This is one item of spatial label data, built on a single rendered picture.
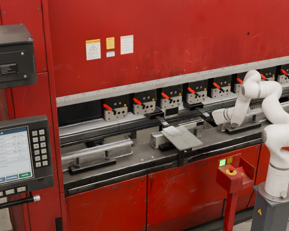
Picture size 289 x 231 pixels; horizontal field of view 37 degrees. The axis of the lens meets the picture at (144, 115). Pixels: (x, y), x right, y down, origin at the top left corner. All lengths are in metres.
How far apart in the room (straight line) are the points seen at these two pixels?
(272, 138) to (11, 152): 1.25
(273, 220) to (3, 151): 1.47
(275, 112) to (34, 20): 1.32
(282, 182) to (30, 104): 1.38
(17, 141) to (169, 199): 1.55
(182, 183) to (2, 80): 1.74
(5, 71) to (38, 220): 1.15
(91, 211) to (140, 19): 1.27
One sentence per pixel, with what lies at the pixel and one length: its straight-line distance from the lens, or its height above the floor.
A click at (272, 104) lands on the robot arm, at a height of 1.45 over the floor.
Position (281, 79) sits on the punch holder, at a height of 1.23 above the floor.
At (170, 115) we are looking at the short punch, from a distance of 2.99.
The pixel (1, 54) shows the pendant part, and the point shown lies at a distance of 1.79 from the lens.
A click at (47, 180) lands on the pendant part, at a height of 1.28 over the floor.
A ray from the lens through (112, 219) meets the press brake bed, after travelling 3.06.
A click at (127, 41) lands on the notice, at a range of 2.60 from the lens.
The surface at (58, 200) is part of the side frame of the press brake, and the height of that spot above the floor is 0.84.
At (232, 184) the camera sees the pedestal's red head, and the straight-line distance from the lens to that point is 3.00.
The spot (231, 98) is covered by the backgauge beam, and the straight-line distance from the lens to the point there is 3.59.
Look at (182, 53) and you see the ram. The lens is 2.81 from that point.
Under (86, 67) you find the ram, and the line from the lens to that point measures 2.55.
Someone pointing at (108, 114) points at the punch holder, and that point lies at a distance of 2.72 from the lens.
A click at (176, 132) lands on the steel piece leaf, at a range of 2.98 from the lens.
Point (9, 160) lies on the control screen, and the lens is 1.97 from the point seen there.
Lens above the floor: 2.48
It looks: 28 degrees down
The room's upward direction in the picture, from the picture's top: 1 degrees clockwise
